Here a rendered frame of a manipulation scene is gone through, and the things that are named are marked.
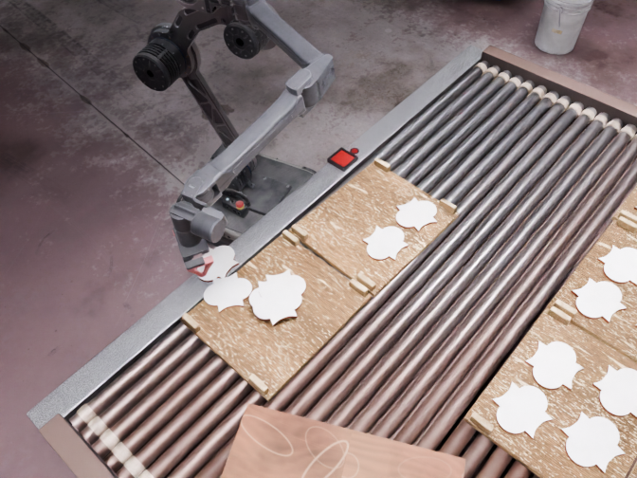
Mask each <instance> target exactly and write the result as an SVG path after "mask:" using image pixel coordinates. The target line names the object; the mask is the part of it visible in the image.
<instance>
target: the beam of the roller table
mask: <svg viewBox="0 0 637 478"><path fill-rule="evenodd" d="M482 52H483V50H481V49H479V48H477V47H474V46H469V47H467V48H466V49H465V50H464V51H463V52H461V53H460V54H459V55H458V56H457V57H455V58H454V59H453V60H452V61H451V62H449V63H448V64H447V65H446V66H444V67H443V68H442V69H441V70H440V71H438V72H437V73H436V74H435V75H434V76H432V77H431V78H430V79H429V80H427V81H426V82H425V83H424V84H422V85H421V86H420V87H419V88H418V89H416V90H415V91H414V92H413V93H412V94H410V95H409V96H408V97H407V98H406V99H404V100H403V101H402V102H401V103H399V104H398V105H397V106H396V107H394V108H393V109H392V110H391V111H390V112H389V113H388V114H387V115H386V116H385V117H383V118H382V119H381V120H380V121H378V122H377V123H376V124H375V125H374V126H372V127H371V128H370V129H369V130H368V131H366V132H365V133H364V134H363V135H361V136H360V137H359V138H358V139H356V140H355V141H354V142H353V143H352V144H350V145H349V146H348V147H347V148H346V150H347V151H349V152H350V150H351V149H352V148H357V149H358V150H359V153H358V154H355V155H356V156H358V161H357V162H355V163H354V164H353V165H352V166H351V167H350V168H348V169H347V170H346V171H345V172H343V171H341V170H340V169H338V168H337V167H335V166H333V165H332V164H330V163H329V162H328V163H327V164H326V165H325V166H324V167H322V168H321V169H320V170H319V171H318V172H316V173H315V174H314V175H313V176H311V177H310V178H309V179H308V180H307V181H305V182H304V183H303V184H302V185H301V186H299V187H298V188H297V189H296V190H295V191H293V192H292V193H291V194H289V195H288V196H287V197H286V198H285V199H284V200H283V201H282V202H281V203H280V204H278V205H277V206H276V207H275V208H274V209H272V210H271V211H270V212H269V213H267V214H266V215H265V216H264V217H263V218H261V219H260V220H259V221H258V222H256V223H255V224H254V225H253V226H252V227H250V228H249V229H248V230H247V231H245V232H244V233H243V234H242V235H241V236H239V237H238V238H237V239H236V240H235V241H233V242H232V243H231V244H230V245H229V247H231V248H232V249H233V250H234V252H235V259H234V261H236V262H238V263H239V265H238V266H236V267H234V268H232V269H231V270H230V272H229V273H228V274H227V277H229V276H231V275H233V274H234V273H235V272H237V271H238V270H239V269H241V268H242V267H243V266H244V265H246V264H247V263H248V262H249V261H250V260H252V259H253V258H254V257H255V256H256V255H258V254H259V253H260V252H261V251H262V250H263V249H265V248H266V247H267V246H268V245H270V244H271V243H272V242H273V241H274V240H276V239H277V238H278V237H279V236H280V235H282V232H283V231H284V230H288V229H289V228H291V227H292V226H293V225H294V224H295V223H296V222H298V221H299V220H300V219H301V218H302V217H303V216H304V215H305V214H307V213H308V212H309V211H310V210H312V209H313V208H314V207H315V206H316V205H317V204H318V203H319V202H320V201H321V200H322V199H323V198H324V197H326V196H327V195H328V194H329V193H330V192H331V191H333V190H334V189H335V188H336V187H337V186H338V185H340V184H341V183H342V182H343V181H344V180H345V179H347V178H348V177H349V176H350V175H351V174H352V173H354V172H355V171H356V170H357V169H358V168H359V167H361V166H362V165H363V164H364V163H365V162H366V161H367V160H369V159H370V158H371V157H372V156H373V155H375V154H376V153H377V152H378V151H379V150H380V149H381V148H383V147H384V146H385V145H386V144H387V143H388V142H390V141H391V140H392V139H393V138H394V137H395V136H397V135H398V134H399V133H400V132H401V131H402V130H404V129H405V128H406V127H407V126H408V125H409V124H410V123H412V122H413V121H414V120H415V119H416V118H418V117H419V116H420V115H421V114H422V113H423V112H424V111H426V110H427V109H428V108H429V107H430V106H431V105H432V104H434V103H435V102H436V101H437V100H438V99H440V98H441V97H442V96H443V95H444V94H445V93H446V92H447V91H448V90H449V89H450V88H451V87H452V86H454V85H455V84H456V83H457V82H458V81H460V80H461V79H462V78H463V77H464V76H465V75H467V74H468V73H469V72H470V71H471V70H472V69H473V68H474V66H475V65H477V64H478V63H479V62H480V61H481V57H482ZM210 285H213V282H209V283H207V282H203V281H201V280H200V279H199V278H198V276H197V275H196V274H193V275H192V276H191V277H190V278H189V279H188V280H187V281H186V282H184V283H183V284H182V285H181V286H179V287H178V288H177V289H176V290H175V291H173V292H172V293H171V294H170V295H169V296H167V297H166V298H165V299H164V300H163V301H161V302H160V303H159V304H158V305H156V306H155V307H154V308H153V309H151V310H150V311H149V312H148V313H147V314H145V315H144V316H143V317H142V318H141V319H139V320H138V321H137V322H136V323H134V324H133V325H132V326H131V327H130V328H128V329H127V330H126V331H125V332H124V333H122V334H121V335H120V336H119V337H117V338H116V339H115V340H114V341H112V342H111V343H110V344H109V345H108V346H106V347H105V348H104V349H103V350H102V351H100V352H99V353H98V354H97V355H96V356H94V357H93V358H92V359H91V360H89V361H88V362H87V363H86V364H84V365H83V367H82V368H81V369H79V370H78V371H77V372H76V373H75V374H73V375H72V376H71V377H70V378H68V379H67V380H66V381H65V382H64V383H62V384H61V385H60V386H59V387H58V388H56V389H55V390H54V391H53V392H52V393H50V394H49V395H48V396H46V397H45V398H44V399H43V400H42V401H40V402H39V403H38V404H37V405H36V406H34V407H33V408H32V409H31V410H30V411H28V412H27V417H28V418H29V419H30V420H31V421H32V423H33V424H34V425H35V426H36V427H37V429H38V430H40V429H41V428H42V427H43V426H44V424H46V423H47V422H48V421H49V420H50V419H52V418H53V417H54V416H55V415H56V414H60V415H62V416H63V417H64V418H65V419H66V420H67V421H68V422H69V423H70V424H71V425H73V424H72V423H71V422H70V421H69V418H71V417H72V416H73V415H74V414H75V413H76V412H77V410H78V409H79V408H80V407H81V406H82V405H84V404H87V403H88V402H89V401H90V400H91V399H93V398H94V397H95V396H96V395H97V394H99V393H100V392H101V391H102V390H103V389H104V388H106V387H107V386H108V385H109V384H110V383H111V382H112V381H114V380H115V379H116V378H117V377H118V376H120V375H121V374H122V373H123V372H124V371H125V370H126V369H128V368H129V367H130V366H131V365H132V364H133V363H135V362H136V361H137V360H138V359H139V358H140V357H142V356H143V355H144V354H145V353H146V352H147V351H149V350H150V349H151V348H152V347H153V346H154V345H155V344H157V343H158V342H159V341H160V340H161V339H163V338H164V337H165V336H166V335H167V334H168V333H169V332H171V331H172V330H173V329H174V328H175V327H176V326H177V325H178V324H180V323H181V319H182V316H183V315H184V314H185V313H189V312H190V311H191V310H192V309H193V308H195V307H196V306H197V305H198V304H199V303H201V302H202V301H203V300H204V292H205V290H206V289H207V288H208V287H209V286H210Z"/></svg>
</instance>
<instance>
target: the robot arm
mask: <svg viewBox="0 0 637 478"><path fill-rule="evenodd" d="M205 5H206V10H207V13H211V14H213V13H214V12H215V11H217V10H218V9H219V8H220V7H224V6H226V5H228V6H231V7H234V14H233V16H234V19H235V21H237V19H238V21H239V23H240V24H242V25H245V26H253V27H254V28H255V29H260V30H261V31H262V32H263V33H264V34H265V35H266V36H267V37H268V38H270V39H271V40H272V41H273V42H274V43H275V44H276V45H277V46H278V47H279V48H280V49H282V50H283V51H284V52H285V53H286V54H287V55H288V56H289V57H290V58H291V59H292V60H293V61H295V62H296V63H297V64H298V65H299V66H300V67H301V68H302V69H300V70H299V71H297V72H296V73H295V74H294V75H293V76H292V77H291V78H290V79H289V80H288V81H287V82H286V83H285V85H286V88H285V89H284V90H283V92H282V94H281V95H280V96H279V98H278V99H277V100H276V101H275V102H274V103H273V104H272V105H271V106H270V107H269V108H268V109H267V110H266V111H265V112H264V113H262V114H261V115H260V116H259V117H258V118H257V119H256V120H255V121H254V122H253V123H252V124H251V125H250V126H249V127H248V128H247V129H246V130H245V131H244V132H243V133H242V134H241V135H240V136H238V137H237V138H236V139H235V140H234V141H233V142H232V143H231V144H230V145H229V146H228V147H227V148H226V149H225V150H224V151H223V152H222V153H221V154H220V155H219V156H217V157H216V158H215V159H213V160H212V161H209V162H208V163H207V164H206V165H205V166H204V167H203V168H202V169H198V170H196V171H195V172H194V173H193V174H192V175H191V176H190V177H189V178H188V179H187V180H186V182H185V185H184V189H183V191H182V192H181V195H182V197H183V198H184V200H185V201H180V202H177V203H175V204H173V205H172V206H171V208H170V217H171V219H172V221H173V226H174V228H173V235H174V236H175V238H176V241H177V243H178V247H179V250H180V253H181V255H182V258H183V261H184V264H185V266H186V269H187V271H188V272H191V273H194V274H196V275H198V276H199V277H204V276H206V275H207V273H208V271H209V268H210V267H211V265H212V264H213V262H214V261H213V258H212V256H208V257H205V258H203V257H200V258H197V259H194V260H193V259H192V258H193V256H194V255H197V254H200V253H202V254H206V253H208V252H209V246H208V244H207V241H206V240H208V241H210V242H212V243H217V242H218V241H219V240H220V239H221V237H222V236H223V234H224V231H225V227H226V225H227V223H228V221H227V219H226V218H225V216H224V215H223V213H222V212H221V211H217V210H216V209H214V208H212V207H211V206H212V205H213V204H214V203H215V202H216V201H217V200H218V199H219V198H220V197H221V196H222V191H223V190H224V189H225V188H227V187H228V185H229V184H230V182H231V181H232V179H233V178H234V177H235V176H236V175H237V174H238V173H240V172H241V171H242V170H243V169H244V167H245V166H246V165H247V164H248V163H249V162H250V161H251V160H252V159H253V158H254V157H255V156H256V155H257V154H259V153H260V152H261V150H262V149H263V148H264V147H265V146H266V145H267V144H268V143H269V142H270V141H271V140H272V139H273V138H274V137H276V136H277V135H278V134H279V133H280V132H281V131H282V130H283V129H284V128H285V127H286V126H287V125H288V124H289V123H290V122H291V121H292V120H294V119H295V118H296V117H300V118H304V117H305V116H306V115H307V114H308V113H309V112H310V111H311V110H312V109H313V108H314V107H315V106H316V105H317V103H318V102H319V101H320V100H321V98H322V97H323V96H324V94H325V93H326V91H327V90H328V88H329V87H330V85H331V84H332V82H333V81H334V80H335V78H336V75H335V69H334V62H333V60H334V59H333V56H332V55H330V54H329V53H326V54H324V53H323V52H320V51H319V50H317V49H316V48H315V47H313V46H312V45H311V44H310V43H309V42H307V41H306V40H305V39H304V38H303V37H302V36H301V35H300V34H298V33H297V32H296V31H295V30H294V29H293V28H292V27H290V26H289V25H288V24H287V23H286V22H285V21H284V20H283V19H282V18H281V17H280V16H279V15H278V14H277V13H276V12H274V11H273V10H272V9H271V8H270V7H269V6H268V5H267V4H266V2H265V1H264V0H205ZM202 266H205V268H204V271H203V272H200V271H199V270H197V268H198V267H202Z"/></svg>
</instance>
